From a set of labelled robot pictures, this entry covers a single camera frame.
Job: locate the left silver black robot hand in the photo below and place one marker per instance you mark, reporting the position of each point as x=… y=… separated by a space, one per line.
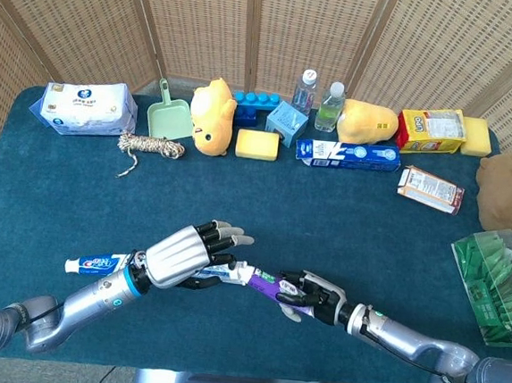
x=174 y=256

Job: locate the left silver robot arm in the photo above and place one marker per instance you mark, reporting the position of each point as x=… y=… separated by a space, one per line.
x=90 y=293

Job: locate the yellow sponge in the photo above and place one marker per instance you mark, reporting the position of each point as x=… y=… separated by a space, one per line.
x=477 y=137
x=257 y=144

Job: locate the orange white small carton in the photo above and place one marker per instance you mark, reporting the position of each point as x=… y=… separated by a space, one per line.
x=431 y=190

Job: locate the blue white toothpaste tube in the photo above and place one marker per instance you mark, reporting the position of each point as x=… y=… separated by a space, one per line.
x=224 y=275

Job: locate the bottle with green label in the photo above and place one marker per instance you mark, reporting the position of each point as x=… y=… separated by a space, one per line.
x=329 y=110

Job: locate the yellow plush toy with tag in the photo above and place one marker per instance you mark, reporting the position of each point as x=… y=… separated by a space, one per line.
x=367 y=123

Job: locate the yellow red snack bag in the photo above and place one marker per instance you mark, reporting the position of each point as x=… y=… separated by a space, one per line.
x=427 y=130

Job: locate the teal table cloth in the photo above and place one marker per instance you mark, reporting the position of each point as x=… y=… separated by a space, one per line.
x=282 y=203

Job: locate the yellow plush duck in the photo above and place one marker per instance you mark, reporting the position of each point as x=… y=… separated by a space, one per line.
x=213 y=120

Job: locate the light blue small box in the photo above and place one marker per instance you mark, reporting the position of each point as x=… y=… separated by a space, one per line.
x=284 y=122

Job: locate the blue toy building block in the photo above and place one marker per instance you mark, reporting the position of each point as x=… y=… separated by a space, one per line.
x=247 y=110

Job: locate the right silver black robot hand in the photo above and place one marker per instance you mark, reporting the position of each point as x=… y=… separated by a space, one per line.
x=325 y=298

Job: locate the white tissue pack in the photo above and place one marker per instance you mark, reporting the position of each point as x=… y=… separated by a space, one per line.
x=84 y=107

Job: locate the green plastic dustpan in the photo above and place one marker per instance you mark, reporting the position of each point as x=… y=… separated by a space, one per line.
x=170 y=119

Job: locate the brown plush toy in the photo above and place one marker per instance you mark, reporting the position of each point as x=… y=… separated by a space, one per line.
x=507 y=195

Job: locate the clear water bottle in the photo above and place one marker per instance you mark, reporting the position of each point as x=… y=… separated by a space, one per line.
x=304 y=95

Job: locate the purple toothpaste tube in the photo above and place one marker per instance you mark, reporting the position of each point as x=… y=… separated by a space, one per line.
x=268 y=286

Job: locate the blue toothpaste tube red logo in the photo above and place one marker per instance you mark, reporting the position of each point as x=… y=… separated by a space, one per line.
x=97 y=263

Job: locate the blue toothpaste carton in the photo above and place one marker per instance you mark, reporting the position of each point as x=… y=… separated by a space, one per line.
x=349 y=156

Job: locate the wicker folding screen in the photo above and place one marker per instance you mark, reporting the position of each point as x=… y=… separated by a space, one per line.
x=208 y=21

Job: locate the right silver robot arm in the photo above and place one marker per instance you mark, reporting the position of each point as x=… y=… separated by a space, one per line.
x=404 y=336

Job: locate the clear box of green packets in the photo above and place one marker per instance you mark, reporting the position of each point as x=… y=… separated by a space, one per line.
x=494 y=284

